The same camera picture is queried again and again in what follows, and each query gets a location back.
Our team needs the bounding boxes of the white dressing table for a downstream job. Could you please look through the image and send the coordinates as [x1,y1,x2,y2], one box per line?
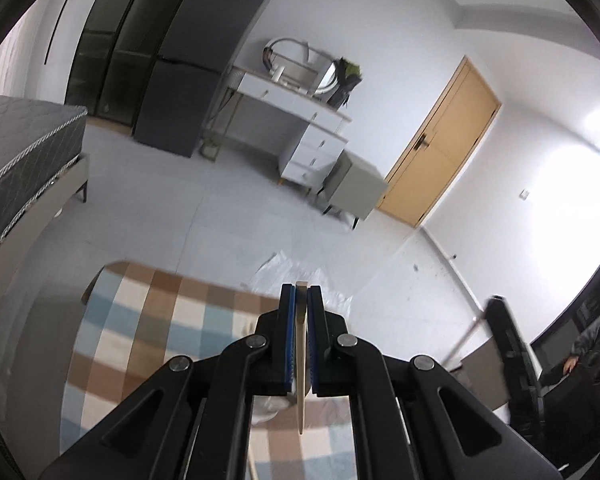
[202,65,353,196]

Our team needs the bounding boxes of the checkered tablecloth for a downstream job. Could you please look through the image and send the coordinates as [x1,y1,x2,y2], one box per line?
[60,260,358,480]

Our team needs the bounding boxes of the clear plastic sheet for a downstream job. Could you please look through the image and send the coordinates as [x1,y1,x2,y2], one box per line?
[247,252,353,316]

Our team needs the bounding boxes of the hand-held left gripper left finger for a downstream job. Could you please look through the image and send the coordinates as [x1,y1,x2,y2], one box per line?
[40,284,297,480]

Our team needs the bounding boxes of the white grey utensil holder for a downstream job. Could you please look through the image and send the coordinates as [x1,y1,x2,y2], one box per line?
[252,395,291,426]

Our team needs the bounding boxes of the oval mirror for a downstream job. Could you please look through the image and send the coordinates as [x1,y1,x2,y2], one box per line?
[262,37,338,96]

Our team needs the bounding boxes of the dark grey quilted mattress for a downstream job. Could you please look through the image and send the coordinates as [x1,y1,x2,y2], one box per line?
[0,95,88,266]

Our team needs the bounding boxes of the yellow wooden door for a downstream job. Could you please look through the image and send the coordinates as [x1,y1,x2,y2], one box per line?
[375,56,503,228]

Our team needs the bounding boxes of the dark glass cabinet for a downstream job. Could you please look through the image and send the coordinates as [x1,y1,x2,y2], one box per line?
[65,0,216,126]

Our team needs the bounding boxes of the light wooden chopstick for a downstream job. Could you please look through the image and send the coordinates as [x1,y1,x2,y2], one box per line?
[294,281,310,435]
[442,316,486,368]

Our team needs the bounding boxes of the white wardrobe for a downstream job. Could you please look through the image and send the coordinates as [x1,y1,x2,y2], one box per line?
[0,0,121,101]

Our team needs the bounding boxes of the dark grey refrigerator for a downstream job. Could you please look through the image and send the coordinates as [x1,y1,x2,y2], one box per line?
[132,0,281,158]

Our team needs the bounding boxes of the black wrapped flower bouquet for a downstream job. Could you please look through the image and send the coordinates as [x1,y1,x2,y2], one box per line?
[325,57,365,108]

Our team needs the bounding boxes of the grey bed frame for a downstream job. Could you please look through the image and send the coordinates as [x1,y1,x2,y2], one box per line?
[0,152,91,281]

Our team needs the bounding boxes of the grey board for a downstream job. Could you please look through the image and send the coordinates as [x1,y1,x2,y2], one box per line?
[450,337,513,408]

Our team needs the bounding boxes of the grey nightstand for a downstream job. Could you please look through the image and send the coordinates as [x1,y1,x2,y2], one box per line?
[320,150,391,231]

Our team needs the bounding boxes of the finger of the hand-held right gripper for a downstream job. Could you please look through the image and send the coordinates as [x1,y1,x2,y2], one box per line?
[484,296,543,411]

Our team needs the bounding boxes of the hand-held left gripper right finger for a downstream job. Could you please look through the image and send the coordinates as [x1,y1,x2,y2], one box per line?
[307,285,563,480]

